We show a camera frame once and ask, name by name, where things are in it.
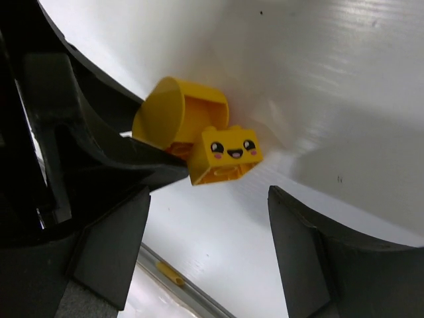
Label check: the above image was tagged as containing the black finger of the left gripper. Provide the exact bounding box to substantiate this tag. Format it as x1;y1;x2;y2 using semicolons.
1;1;188;244

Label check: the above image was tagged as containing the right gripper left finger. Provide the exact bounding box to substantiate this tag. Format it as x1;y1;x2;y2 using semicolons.
1;188;150;317

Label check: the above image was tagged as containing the small yellow peg on rail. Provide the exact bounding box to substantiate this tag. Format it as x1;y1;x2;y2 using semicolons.
156;261;186;287

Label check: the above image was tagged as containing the aluminium rail front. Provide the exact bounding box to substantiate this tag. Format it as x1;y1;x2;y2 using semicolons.
137;243;235;318

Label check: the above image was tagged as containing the yellow lego small brick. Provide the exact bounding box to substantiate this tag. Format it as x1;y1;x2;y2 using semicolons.
187;126;264;186

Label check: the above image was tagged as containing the yellow oval lego plate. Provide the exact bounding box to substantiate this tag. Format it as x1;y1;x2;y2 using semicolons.
132;76;229;151

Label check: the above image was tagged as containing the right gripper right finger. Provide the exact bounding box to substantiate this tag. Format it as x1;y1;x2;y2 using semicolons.
268;185;423;317

